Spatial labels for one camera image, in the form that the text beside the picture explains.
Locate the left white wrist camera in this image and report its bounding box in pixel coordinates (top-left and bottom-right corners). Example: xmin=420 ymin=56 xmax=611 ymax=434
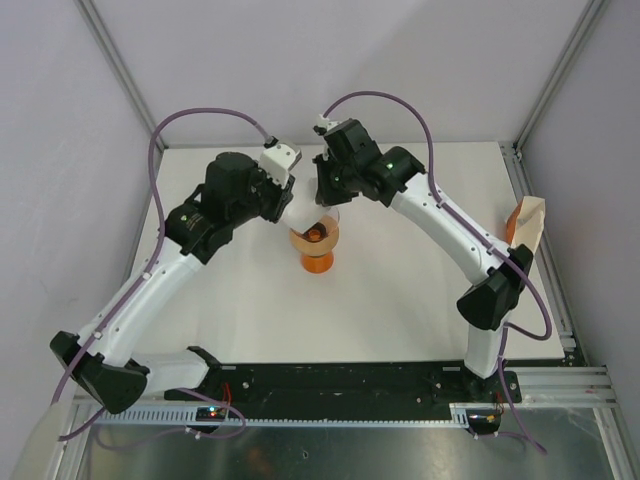
xmin=258 ymin=137 xmax=302 ymax=187

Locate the wooden dripper ring holder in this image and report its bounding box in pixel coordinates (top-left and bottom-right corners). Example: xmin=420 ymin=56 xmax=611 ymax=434
xmin=289 ymin=238 xmax=337 ymax=256

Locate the left aluminium frame post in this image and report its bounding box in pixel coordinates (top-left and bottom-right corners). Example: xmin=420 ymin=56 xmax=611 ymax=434
xmin=73 ymin=0 xmax=156 ymax=135

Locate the orange glass carafe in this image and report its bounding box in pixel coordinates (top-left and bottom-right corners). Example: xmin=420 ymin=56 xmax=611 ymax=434
xmin=300 ymin=252 xmax=334 ymax=274

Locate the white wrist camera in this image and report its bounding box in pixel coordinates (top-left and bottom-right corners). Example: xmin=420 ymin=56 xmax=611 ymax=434
xmin=313 ymin=115 xmax=344 ymax=137
xmin=258 ymin=137 xmax=302 ymax=187

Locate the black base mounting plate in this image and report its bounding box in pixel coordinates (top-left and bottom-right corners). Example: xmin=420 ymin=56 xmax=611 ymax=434
xmin=195 ymin=361 xmax=522 ymax=419

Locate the right aluminium table rail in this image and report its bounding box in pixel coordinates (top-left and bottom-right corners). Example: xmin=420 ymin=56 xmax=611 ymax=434
xmin=498 ymin=141 xmax=616 ymax=404

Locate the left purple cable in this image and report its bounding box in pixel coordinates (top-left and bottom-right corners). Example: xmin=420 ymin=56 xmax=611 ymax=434
xmin=49 ymin=107 xmax=279 ymax=450

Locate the aluminium frame post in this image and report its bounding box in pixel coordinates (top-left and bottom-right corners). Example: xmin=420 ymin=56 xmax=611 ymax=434
xmin=512 ymin=0 xmax=610 ymax=151
xmin=73 ymin=0 xmax=156 ymax=135

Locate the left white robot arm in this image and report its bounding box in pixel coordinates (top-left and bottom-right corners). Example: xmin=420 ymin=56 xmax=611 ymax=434
xmin=50 ymin=144 xmax=301 ymax=414

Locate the right aluminium frame post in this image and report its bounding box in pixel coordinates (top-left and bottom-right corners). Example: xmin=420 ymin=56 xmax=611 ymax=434
xmin=512 ymin=0 xmax=610 ymax=151

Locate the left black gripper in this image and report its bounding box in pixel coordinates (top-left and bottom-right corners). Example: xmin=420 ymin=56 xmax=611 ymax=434
xmin=228 ymin=157 xmax=296 ymax=228

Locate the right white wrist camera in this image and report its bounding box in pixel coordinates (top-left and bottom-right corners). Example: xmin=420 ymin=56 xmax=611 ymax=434
xmin=313 ymin=115 xmax=344 ymax=137

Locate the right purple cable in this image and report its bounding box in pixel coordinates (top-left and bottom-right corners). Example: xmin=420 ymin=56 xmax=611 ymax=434
xmin=322 ymin=90 xmax=555 ymax=455

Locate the paper coffee filter stack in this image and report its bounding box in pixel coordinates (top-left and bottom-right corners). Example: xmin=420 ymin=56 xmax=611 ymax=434
xmin=505 ymin=196 xmax=546 ymax=254

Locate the white paper coffee filter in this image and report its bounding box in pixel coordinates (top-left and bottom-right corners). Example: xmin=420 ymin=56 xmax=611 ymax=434
xmin=280 ymin=178 xmax=329 ymax=233

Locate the grey slotted cable duct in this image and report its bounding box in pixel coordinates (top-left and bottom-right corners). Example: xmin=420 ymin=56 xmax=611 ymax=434
xmin=95 ymin=404 xmax=499 ymax=428

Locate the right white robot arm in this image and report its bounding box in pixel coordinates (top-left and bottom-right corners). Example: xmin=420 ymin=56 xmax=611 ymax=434
xmin=313 ymin=117 xmax=533 ymax=401

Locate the purple cable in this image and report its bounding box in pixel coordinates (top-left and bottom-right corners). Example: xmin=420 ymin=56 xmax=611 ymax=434
xmin=322 ymin=90 xmax=555 ymax=455
xmin=49 ymin=107 xmax=279 ymax=450

